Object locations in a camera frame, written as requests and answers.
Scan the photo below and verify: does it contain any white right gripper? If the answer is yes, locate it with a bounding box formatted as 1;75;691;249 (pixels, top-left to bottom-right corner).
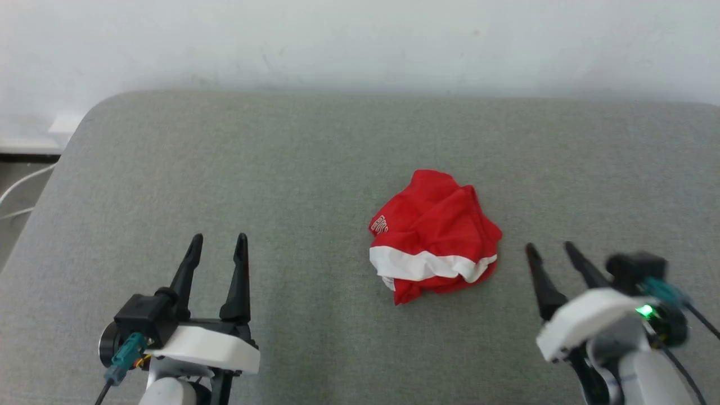
525;241;649;365

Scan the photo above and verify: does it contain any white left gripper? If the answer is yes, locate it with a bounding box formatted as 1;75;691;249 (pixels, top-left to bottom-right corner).
145;233;261;405

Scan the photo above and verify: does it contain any red and white garment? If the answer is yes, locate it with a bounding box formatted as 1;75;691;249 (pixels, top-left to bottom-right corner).
368;169;503;306

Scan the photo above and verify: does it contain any grey fabric sofa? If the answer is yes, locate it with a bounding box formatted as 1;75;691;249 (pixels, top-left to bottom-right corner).
0;90;720;405

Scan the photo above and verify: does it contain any dark baseboard strip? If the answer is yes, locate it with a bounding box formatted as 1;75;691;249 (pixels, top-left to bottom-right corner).
0;151;62;165

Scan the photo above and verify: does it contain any right teal plug black cable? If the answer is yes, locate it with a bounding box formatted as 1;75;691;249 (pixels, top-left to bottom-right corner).
641;276;720;341

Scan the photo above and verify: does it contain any teal plug black cable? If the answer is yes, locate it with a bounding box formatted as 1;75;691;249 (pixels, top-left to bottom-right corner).
93;332;148;405
641;276;720;341

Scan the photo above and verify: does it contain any left teal plug black cable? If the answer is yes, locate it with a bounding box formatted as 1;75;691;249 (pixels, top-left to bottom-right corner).
93;332;148;405

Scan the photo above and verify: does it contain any white wall socket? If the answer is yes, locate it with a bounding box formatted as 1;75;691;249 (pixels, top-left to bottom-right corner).
48;114;86;136

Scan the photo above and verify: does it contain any white floor cable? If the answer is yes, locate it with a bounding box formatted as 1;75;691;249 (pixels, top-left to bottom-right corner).
0;162;58;221

